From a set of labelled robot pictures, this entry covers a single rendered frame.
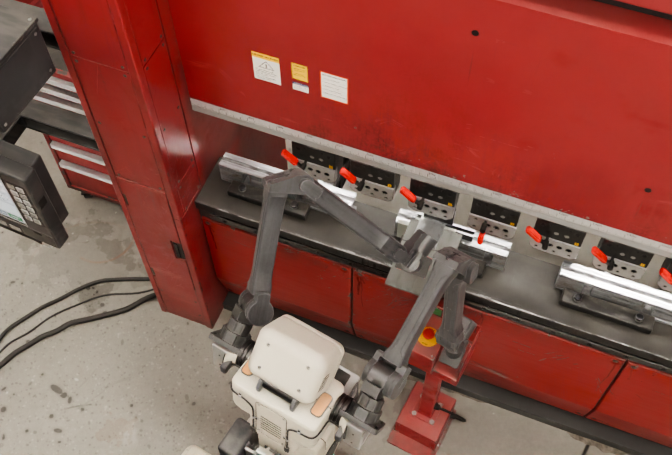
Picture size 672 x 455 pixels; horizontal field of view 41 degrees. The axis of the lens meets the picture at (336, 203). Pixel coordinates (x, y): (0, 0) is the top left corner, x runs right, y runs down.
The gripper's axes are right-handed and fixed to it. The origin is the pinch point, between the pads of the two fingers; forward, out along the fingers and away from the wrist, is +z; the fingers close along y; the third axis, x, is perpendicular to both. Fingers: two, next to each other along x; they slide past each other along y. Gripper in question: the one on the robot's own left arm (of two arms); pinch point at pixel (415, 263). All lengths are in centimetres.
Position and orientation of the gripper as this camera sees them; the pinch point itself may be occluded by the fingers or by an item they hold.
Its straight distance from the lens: 286.9
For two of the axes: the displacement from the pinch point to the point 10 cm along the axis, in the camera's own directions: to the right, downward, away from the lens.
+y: -9.2, -3.3, 1.9
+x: -3.4, 9.4, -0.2
